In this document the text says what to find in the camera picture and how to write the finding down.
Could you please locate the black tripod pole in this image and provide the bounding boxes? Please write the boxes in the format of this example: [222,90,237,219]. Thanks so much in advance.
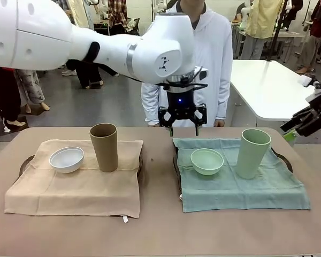
[266,0,288,63]

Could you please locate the green cloth mat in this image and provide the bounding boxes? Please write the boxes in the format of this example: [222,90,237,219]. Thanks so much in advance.
[172,138,311,214]

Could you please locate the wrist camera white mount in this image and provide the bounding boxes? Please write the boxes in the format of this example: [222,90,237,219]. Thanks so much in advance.
[297,75,321,97]
[194,67,210,81]

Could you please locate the person in white coat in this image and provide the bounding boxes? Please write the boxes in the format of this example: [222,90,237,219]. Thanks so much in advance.
[140,0,233,127]

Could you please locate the person's right forearm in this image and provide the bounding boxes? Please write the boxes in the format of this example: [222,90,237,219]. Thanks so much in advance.
[140,82,162,124]

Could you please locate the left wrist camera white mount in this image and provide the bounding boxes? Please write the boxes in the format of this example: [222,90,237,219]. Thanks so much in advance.
[194,67,210,81]

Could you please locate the black office chair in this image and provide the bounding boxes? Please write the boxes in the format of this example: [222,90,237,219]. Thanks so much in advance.
[126,17,141,34]

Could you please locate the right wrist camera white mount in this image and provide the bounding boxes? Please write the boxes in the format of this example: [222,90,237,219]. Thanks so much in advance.
[297,75,321,97]

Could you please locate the person in yellow shirt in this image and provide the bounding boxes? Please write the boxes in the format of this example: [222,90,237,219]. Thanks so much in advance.
[240,0,286,61]

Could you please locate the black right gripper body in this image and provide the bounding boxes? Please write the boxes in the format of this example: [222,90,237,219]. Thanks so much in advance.
[296,92,321,135]

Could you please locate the beige cloth mat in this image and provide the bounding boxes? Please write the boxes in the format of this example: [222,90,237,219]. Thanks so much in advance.
[4,139,144,224]

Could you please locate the grey patterned trousers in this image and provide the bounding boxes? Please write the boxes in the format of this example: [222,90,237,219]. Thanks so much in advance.
[15,69,50,111]

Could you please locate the pale green tall cup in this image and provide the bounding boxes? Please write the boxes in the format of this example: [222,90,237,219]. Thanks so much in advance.
[236,128,272,179]

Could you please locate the person's left forearm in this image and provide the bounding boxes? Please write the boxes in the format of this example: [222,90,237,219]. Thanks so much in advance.
[215,77,233,122]

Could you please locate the mannequin in red plaid shirt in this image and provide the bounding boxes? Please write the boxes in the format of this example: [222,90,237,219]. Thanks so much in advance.
[107,0,129,35]

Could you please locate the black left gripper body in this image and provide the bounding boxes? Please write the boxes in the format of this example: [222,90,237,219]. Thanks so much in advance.
[166,89,197,120]

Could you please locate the dark brown serving tray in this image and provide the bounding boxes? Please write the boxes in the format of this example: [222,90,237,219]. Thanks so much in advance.
[19,152,144,178]
[172,143,294,200]

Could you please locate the pale green bowl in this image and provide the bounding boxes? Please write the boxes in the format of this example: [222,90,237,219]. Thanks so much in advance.
[190,148,225,176]

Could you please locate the mannequin in blue plaid shirt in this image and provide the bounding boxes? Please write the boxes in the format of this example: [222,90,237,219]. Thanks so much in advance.
[60,60,104,89]

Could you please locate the white bowl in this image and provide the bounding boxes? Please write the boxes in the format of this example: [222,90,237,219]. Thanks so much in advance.
[49,146,85,173]

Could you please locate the brown tall cup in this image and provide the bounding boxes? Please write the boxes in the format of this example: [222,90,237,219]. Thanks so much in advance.
[89,123,118,173]

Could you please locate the black left arm cable sleeve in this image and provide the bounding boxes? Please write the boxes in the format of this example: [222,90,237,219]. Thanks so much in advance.
[65,41,101,72]

